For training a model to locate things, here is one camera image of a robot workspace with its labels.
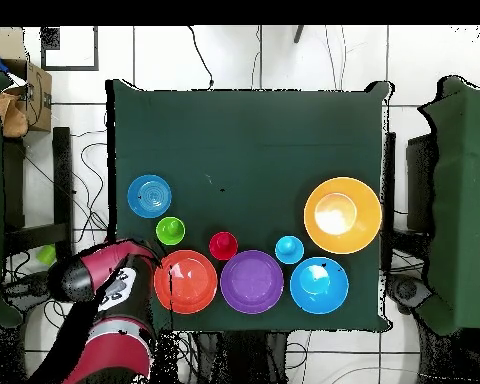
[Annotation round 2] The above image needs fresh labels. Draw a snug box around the orange bowl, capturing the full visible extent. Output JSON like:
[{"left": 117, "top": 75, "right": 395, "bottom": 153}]
[{"left": 153, "top": 249, "right": 219, "bottom": 315}]

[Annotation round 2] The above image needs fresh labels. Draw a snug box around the purple bowl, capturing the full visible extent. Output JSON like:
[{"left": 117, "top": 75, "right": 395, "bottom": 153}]
[{"left": 219, "top": 249, "right": 285, "bottom": 315}]

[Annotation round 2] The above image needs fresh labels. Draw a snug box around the black metal frame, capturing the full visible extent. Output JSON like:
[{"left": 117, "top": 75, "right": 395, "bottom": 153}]
[{"left": 2, "top": 126, "right": 74, "bottom": 257}]

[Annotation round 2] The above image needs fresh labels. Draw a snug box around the large blue bowl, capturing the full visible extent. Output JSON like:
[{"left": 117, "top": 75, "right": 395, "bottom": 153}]
[{"left": 289, "top": 256, "right": 350, "bottom": 315}]

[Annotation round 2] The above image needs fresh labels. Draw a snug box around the red cup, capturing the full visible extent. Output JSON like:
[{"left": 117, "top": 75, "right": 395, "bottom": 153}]
[{"left": 208, "top": 231, "right": 239, "bottom": 262}]

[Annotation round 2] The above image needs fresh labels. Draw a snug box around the cardboard box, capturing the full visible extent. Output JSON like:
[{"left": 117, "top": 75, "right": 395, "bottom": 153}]
[{"left": 1, "top": 58, "right": 53, "bottom": 134}]

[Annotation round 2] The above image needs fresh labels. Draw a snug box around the brown paper bag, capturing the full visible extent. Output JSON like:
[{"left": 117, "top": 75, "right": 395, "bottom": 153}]
[{"left": 0, "top": 92, "right": 29, "bottom": 138}]

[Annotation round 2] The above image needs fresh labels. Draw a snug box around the light green plastic cup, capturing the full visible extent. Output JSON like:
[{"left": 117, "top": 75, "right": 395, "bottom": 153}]
[{"left": 35, "top": 244, "right": 57, "bottom": 266}]

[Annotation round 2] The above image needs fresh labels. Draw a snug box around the grey square frame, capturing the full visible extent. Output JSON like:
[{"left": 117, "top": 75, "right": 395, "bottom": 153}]
[{"left": 40, "top": 25, "right": 100, "bottom": 72}]

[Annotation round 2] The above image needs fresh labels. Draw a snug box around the black cable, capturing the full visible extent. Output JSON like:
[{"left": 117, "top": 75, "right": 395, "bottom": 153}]
[{"left": 186, "top": 25, "right": 216, "bottom": 90}]

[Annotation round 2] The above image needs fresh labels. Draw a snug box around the dark green tablecloth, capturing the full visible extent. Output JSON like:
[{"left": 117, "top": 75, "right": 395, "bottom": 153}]
[{"left": 105, "top": 78, "right": 394, "bottom": 334}]

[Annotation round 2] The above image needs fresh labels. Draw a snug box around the large yellow bowl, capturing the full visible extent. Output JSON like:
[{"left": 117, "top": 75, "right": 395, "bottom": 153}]
[{"left": 303, "top": 176, "right": 383, "bottom": 255}]

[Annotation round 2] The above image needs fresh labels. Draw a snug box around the blue cup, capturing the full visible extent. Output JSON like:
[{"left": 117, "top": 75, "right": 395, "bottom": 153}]
[{"left": 274, "top": 235, "right": 305, "bottom": 265}]

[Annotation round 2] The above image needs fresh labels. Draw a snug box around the small blue bowl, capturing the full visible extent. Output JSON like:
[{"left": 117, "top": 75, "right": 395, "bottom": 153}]
[{"left": 127, "top": 174, "right": 173, "bottom": 219}]

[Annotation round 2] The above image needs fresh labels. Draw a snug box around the black box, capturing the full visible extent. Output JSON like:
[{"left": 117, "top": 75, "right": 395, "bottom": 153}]
[{"left": 405, "top": 133, "right": 439, "bottom": 233}]

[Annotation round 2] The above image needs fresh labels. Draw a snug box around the dark grey caster foot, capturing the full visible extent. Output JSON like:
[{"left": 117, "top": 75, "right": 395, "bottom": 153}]
[
  {"left": 3, "top": 271, "right": 61, "bottom": 311},
  {"left": 387, "top": 273, "right": 431, "bottom": 315}
]

